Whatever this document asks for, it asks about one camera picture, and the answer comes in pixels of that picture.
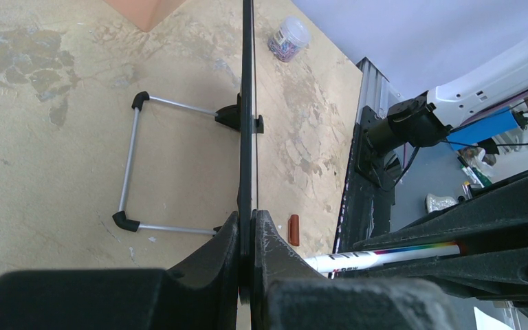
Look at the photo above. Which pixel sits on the blue box in background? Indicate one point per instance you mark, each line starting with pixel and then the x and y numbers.
pixel 483 129

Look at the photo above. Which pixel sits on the red-brown marker cap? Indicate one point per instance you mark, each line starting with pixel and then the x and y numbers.
pixel 293 230

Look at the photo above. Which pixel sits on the small clear plastic jar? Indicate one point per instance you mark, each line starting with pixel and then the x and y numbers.
pixel 291 37

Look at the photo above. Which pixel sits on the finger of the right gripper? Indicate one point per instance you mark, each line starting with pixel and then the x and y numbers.
pixel 497 218
pixel 490 276

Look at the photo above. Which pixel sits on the silver floor patch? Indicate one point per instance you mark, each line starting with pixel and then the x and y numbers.
pixel 435 203

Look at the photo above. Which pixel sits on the white paper sheet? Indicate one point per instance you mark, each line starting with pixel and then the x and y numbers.
pixel 486 322

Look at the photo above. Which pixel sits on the small black-framed whiteboard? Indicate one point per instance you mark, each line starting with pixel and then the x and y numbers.
pixel 241 117

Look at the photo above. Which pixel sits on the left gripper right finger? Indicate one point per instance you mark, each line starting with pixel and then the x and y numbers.
pixel 289 294

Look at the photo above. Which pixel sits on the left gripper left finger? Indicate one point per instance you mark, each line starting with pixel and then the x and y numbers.
pixel 200 292

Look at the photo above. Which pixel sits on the peach plastic file organizer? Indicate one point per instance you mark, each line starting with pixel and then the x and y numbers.
pixel 145 14

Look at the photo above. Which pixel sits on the white marker rainbow stripe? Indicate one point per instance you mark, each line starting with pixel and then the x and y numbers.
pixel 363 260

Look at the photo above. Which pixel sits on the yellow green screwdrivers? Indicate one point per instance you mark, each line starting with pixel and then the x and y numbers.
pixel 475 176

